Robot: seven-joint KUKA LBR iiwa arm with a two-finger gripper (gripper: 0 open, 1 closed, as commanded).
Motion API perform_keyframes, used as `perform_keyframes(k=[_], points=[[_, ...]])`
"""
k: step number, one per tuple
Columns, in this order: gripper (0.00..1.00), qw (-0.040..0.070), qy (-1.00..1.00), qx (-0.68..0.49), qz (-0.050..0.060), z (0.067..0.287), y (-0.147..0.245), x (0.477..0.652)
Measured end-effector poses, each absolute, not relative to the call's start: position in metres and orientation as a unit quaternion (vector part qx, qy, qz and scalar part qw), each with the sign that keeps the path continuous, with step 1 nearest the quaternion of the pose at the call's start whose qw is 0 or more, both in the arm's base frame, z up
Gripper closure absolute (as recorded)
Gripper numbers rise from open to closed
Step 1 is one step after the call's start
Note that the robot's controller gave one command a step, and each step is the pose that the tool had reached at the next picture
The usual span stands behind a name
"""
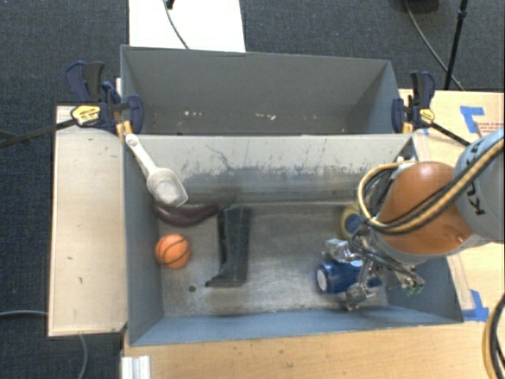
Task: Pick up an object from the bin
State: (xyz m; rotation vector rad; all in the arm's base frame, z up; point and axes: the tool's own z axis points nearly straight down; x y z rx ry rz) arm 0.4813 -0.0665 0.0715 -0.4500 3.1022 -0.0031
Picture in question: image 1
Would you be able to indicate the grey metal bin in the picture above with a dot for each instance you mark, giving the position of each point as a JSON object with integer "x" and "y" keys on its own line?
{"x": 276, "y": 164}

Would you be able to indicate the yellow and blue round thing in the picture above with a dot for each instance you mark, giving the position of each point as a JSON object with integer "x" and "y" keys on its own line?
{"x": 351, "y": 221}

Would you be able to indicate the purple toy eggplant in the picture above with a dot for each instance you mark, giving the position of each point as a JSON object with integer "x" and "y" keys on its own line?
{"x": 185, "y": 215}

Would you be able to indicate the clear plastic thing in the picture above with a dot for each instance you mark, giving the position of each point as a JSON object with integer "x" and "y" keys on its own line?
{"x": 339, "y": 249}

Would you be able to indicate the blue cup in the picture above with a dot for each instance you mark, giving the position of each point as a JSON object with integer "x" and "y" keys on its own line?
{"x": 337, "y": 276}

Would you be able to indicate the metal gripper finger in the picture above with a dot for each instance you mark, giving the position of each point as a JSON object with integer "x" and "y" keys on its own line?
{"x": 356, "y": 300}
{"x": 369, "y": 288}

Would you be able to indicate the orange toy basketball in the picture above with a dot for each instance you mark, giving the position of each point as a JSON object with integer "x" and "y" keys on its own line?
{"x": 173, "y": 251}

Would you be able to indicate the white plastic scoop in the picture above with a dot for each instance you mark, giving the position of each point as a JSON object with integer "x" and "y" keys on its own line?
{"x": 163, "y": 188}

